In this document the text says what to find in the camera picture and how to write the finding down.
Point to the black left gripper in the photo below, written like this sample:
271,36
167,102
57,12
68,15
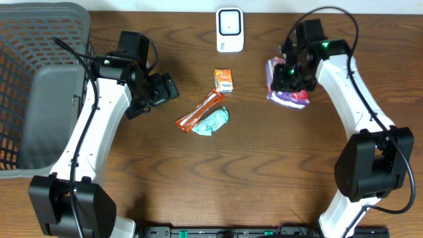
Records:
164,91

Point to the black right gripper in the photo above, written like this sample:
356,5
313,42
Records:
287,82

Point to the floral red purple packet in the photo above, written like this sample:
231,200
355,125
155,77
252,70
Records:
289,100

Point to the orange snack bar wrapper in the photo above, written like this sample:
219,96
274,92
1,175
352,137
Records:
187,122

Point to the teal green packet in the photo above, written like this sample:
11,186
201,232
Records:
212,123

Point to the small orange juice carton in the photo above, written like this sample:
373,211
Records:
223,80

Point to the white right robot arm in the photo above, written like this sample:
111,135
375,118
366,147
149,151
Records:
373,170

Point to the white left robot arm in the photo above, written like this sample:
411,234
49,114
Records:
70,201

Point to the white barcode scanner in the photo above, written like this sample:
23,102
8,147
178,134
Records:
229,30

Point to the grey plastic lattice basket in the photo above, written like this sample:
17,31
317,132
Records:
42,85

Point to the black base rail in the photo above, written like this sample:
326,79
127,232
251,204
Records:
225,232

